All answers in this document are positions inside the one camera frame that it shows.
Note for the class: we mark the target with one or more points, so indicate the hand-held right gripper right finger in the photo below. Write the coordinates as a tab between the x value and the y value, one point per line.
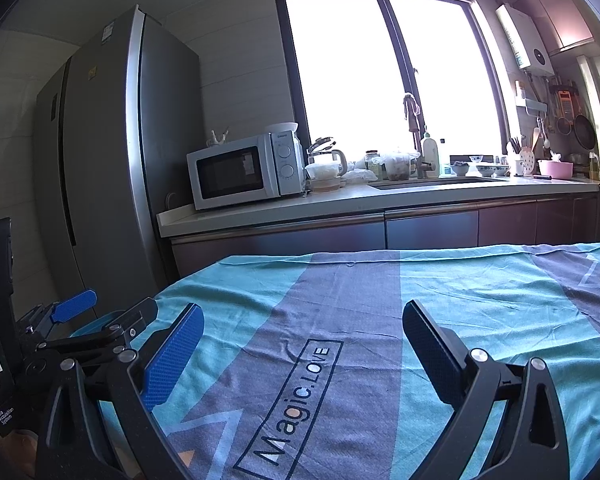
430	355

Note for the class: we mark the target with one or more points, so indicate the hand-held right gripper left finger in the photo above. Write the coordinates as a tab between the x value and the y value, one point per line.
175	360

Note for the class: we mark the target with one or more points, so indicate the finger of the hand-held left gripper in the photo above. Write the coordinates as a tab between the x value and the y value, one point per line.
135	317
75	306

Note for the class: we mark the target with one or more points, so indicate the teal and grey printed tablecloth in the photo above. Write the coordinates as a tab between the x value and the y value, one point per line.
330	300

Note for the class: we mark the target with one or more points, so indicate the dark kitchen base cabinets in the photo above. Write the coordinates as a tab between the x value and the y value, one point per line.
430	227

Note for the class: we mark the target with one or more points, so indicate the silver refrigerator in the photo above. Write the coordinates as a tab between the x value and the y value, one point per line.
110	160

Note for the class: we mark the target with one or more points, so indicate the white microwave oven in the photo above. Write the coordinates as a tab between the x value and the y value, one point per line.
230	175

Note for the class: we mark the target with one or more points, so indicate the steel kitchen sink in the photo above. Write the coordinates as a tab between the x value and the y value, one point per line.
430	182

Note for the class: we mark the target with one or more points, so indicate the grey kitchen countertop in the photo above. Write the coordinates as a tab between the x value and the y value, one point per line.
330	202

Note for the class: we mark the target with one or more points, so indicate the small blue-white bowl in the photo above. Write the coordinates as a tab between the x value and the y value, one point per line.
460	169

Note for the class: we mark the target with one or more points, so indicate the clear container dark contents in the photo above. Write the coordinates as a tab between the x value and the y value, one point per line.
399	166

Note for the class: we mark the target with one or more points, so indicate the white plastic bags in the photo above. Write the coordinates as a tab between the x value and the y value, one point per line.
360	175

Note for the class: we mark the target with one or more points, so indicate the wide blue-white bowl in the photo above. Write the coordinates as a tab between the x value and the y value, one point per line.
492	170

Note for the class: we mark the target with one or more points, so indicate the white figurine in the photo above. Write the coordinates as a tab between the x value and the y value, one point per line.
219	139

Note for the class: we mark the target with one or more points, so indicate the white dish soap bottle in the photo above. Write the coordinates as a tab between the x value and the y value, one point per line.
430	155

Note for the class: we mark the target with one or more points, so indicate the glass jar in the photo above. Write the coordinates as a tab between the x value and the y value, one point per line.
372	160

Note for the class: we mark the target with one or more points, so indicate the white cup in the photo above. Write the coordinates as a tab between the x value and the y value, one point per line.
516	167

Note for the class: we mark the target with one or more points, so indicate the clear stacked food containers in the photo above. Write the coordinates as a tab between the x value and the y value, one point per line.
324	177

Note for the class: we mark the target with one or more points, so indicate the white dotted utensil holder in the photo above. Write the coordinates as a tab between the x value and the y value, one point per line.
528	161

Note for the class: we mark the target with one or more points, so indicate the glass electric kettle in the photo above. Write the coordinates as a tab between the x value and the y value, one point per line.
332	157

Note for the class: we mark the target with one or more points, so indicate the pink plastic basin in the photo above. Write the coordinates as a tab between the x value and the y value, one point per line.
555	169

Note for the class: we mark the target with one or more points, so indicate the metal kitchen faucet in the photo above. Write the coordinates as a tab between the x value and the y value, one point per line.
412	125

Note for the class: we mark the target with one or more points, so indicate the oil bottle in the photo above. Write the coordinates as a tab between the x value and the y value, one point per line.
593	167

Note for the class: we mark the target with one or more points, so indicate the hanging black frying pan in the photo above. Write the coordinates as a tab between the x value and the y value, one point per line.
584	132

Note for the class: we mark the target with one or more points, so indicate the hanging kitchen utensils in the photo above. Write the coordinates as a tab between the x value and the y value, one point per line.
562	110

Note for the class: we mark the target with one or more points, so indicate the kitchen window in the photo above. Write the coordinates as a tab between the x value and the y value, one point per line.
380	75

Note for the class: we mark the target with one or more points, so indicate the white water heater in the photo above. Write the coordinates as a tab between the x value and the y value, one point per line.
525	35

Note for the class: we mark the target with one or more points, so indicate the white wall shelf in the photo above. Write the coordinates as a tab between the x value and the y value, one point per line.
530	102

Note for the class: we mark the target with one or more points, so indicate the pink wall cabinet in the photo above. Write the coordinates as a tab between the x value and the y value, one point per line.
565	15

